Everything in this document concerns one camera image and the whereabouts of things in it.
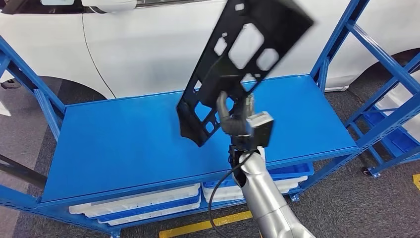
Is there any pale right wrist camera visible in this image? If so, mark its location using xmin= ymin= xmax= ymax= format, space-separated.
xmin=229 ymin=111 xmax=275 ymax=152

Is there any black plastic plate frame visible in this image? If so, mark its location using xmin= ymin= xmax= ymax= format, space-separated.
xmin=176 ymin=0 xmax=315 ymax=147

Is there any white car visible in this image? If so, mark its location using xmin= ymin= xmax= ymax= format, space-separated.
xmin=0 ymin=0 xmax=420 ymax=99

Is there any blue rack on castors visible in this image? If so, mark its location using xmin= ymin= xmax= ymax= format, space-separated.
xmin=344 ymin=105 xmax=420 ymax=179

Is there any blue metal shelf rack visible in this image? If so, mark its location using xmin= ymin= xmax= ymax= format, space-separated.
xmin=0 ymin=0 xmax=420 ymax=238

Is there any white plastic tray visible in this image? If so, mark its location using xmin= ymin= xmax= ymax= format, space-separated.
xmin=203 ymin=185 xmax=298 ymax=203
xmin=375 ymin=70 xmax=420 ymax=132
xmin=69 ymin=183 xmax=201 ymax=218
xmin=202 ymin=176 xmax=309 ymax=194
xmin=107 ymin=201 xmax=202 ymax=227

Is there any dark metal bar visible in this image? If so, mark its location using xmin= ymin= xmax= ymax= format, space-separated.
xmin=0 ymin=153 xmax=48 ymax=190

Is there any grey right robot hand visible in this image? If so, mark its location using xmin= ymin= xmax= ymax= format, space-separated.
xmin=216 ymin=91 xmax=255 ymax=136

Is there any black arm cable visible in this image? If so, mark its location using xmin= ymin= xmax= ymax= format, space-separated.
xmin=208 ymin=151 xmax=256 ymax=238

